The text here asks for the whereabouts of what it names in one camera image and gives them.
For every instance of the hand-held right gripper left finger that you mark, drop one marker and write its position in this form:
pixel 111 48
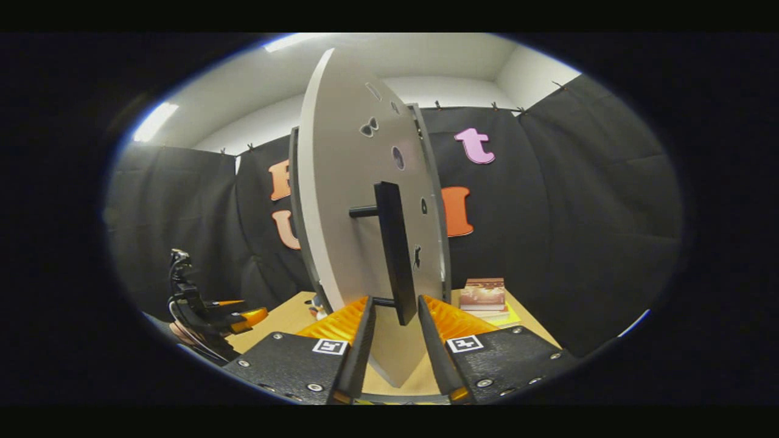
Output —
pixel 359 359

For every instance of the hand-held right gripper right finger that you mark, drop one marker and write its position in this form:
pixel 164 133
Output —
pixel 435 356

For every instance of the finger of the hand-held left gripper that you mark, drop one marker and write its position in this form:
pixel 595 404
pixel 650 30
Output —
pixel 225 304
pixel 246 319

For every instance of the grey cabinet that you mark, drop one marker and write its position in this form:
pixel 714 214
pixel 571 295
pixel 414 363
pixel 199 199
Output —
pixel 293 194

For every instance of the white cabinet door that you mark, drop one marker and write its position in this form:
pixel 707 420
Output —
pixel 341 182

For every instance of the penguin plush toy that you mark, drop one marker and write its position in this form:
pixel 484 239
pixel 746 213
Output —
pixel 316 310

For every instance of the brown cover book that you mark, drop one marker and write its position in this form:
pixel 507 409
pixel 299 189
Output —
pixel 482 293

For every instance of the yellow book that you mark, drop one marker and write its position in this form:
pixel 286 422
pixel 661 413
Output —
pixel 511 317

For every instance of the long ceiling light strip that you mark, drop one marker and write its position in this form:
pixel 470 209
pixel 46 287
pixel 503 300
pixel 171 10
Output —
pixel 155 121

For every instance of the black backdrop cloth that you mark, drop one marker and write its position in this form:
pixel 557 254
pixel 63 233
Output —
pixel 578 213

